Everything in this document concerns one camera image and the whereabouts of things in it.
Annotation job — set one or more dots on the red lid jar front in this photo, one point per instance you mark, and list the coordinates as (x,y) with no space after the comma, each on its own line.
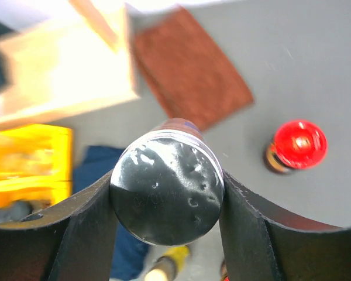
(223,271)

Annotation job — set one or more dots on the red lid jar back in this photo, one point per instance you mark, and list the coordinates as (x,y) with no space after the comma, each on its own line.
(296,145)

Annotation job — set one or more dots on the white salt canister back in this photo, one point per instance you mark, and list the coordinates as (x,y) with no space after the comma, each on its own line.
(167,187)

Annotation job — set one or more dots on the brown folded towel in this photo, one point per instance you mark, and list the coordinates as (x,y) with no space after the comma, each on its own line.
(187,72)

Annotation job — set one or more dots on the yellow bin organizer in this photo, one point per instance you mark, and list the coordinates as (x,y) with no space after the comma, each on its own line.
(36,165)

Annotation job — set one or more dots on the red lid jar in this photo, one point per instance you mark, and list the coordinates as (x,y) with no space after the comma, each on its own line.
(223,271)
(296,145)

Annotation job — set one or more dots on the wooden clothes rack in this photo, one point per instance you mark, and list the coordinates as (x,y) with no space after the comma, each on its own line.
(68,66)

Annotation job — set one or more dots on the small yellow label bottle front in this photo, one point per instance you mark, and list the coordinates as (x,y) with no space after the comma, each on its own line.
(169,265)

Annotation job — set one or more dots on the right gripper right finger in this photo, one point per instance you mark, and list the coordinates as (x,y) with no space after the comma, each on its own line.
(263,241)

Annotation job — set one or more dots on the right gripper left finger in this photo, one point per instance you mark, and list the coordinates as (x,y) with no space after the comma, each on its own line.
(72,240)

